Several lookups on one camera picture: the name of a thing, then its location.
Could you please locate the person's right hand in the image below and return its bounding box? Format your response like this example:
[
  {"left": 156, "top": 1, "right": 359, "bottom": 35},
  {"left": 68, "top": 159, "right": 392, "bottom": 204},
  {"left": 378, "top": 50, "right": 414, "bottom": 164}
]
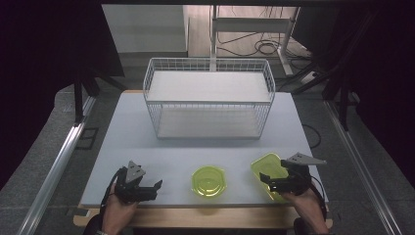
[{"left": 282, "top": 187, "right": 329, "bottom": 234}]

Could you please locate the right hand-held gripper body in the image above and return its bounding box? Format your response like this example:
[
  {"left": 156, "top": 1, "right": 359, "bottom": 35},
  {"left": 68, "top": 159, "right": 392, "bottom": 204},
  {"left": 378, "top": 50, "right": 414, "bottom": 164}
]
[{"left": 281, "top": 152, "right": 327, "bottom": 196}]

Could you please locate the white wire two-tier rack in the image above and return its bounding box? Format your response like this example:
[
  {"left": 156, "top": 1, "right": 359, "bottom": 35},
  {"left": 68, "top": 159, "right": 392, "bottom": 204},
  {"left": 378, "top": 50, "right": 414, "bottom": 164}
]
[{"left": 142, "top": 57, "right": 277, "bottom": 141}]

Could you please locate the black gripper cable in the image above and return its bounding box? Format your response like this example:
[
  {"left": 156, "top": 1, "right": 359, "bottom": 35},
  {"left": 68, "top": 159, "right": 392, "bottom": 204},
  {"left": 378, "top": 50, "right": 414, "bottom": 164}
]
[
  {"left": 100, "top": 166, "right": 126, "bottom": 213},
  {"left": 309, "top": 175, "right": 328, "bottom": 220}
]

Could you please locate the aluminium rail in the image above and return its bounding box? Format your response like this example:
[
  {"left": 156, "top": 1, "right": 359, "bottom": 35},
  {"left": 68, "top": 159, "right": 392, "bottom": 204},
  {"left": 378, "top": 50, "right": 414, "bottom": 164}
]
[
  {"left": 18, "top": 96, "right": 98, "bottom": 235},
  {"left": 323, "top": 99, "right": 403, "bottom": 235}
]

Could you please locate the white metal desk frame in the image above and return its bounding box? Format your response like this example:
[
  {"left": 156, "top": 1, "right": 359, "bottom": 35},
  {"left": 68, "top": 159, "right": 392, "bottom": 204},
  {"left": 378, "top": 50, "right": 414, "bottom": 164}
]
[{"left": 209, "top": 4, "right": 301, "bottom": 76}]

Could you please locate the person's left hand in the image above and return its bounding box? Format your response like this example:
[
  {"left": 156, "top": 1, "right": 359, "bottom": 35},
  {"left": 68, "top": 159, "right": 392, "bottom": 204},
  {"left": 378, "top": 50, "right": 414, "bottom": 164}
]
[{"left": 102, "top": 185, "right": 140, "bottom": 234}]

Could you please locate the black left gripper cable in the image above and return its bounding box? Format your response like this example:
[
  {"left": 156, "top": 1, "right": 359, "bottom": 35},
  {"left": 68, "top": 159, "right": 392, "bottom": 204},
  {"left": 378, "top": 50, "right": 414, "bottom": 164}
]
[{"left": 100, "top": 166, "right": 126, "bottom": 213}]

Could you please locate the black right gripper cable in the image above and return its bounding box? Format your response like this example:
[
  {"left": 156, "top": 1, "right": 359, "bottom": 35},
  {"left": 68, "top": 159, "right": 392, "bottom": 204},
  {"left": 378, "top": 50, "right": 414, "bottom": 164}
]
[{"left": 309, "top": 175, "right": 328, "bottom": 220}]

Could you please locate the round green plastic container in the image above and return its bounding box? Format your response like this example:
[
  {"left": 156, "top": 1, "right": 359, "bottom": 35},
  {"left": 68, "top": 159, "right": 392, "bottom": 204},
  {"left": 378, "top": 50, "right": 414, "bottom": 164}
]
[{"left": 191, "top": 164, "right": 228, "bottom": 199}]

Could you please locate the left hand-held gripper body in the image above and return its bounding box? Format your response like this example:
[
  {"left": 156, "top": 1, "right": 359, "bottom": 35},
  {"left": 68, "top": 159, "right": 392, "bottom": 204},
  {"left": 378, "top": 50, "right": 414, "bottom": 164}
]
[{"left": 114, "top": 160, "right": 147, "bottom": 204}]

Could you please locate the white power strip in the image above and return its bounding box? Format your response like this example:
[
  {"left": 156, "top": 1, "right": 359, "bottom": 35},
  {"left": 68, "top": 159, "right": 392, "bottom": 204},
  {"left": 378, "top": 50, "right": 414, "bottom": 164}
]
[{"left": 299, "top": 71, "right": 319, "bottom": 85}]

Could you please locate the black metal stand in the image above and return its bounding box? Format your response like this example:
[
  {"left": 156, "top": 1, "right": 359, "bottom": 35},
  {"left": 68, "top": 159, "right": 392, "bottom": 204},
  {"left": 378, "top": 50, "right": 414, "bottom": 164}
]
[
  {"left": 71, "top": 63, "right": 129, "bottom": 126},
  {"left": 291, "top": 11, "right": 381, "bottom": 132}
]

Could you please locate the tangle of black floor cables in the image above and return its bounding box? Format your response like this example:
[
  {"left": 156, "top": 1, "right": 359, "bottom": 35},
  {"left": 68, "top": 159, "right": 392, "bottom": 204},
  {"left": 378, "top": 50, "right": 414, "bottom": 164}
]
[{"left": 216, "top": 30, "right": 312, "bottom": 62}]

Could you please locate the black looped floor cable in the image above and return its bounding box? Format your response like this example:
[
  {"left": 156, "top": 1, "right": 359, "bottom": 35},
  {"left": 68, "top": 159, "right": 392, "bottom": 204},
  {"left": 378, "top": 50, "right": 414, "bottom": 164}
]
[{"left": 301, "top": 122, "right": 323, "bottom": 150}]

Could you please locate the white cabinet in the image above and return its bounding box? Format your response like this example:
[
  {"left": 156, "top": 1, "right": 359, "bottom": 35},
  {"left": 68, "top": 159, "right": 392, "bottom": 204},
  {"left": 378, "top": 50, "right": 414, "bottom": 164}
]
[{"left": 101, "top": 4, "right": 189, "bottom": 55}]

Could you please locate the rectangular green plastic container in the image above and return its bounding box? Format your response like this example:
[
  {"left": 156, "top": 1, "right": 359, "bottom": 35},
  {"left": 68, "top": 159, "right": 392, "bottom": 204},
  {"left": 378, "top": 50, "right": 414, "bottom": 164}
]
[{"left": 250, "top": 152, "right": 292, "bottom": 204}]

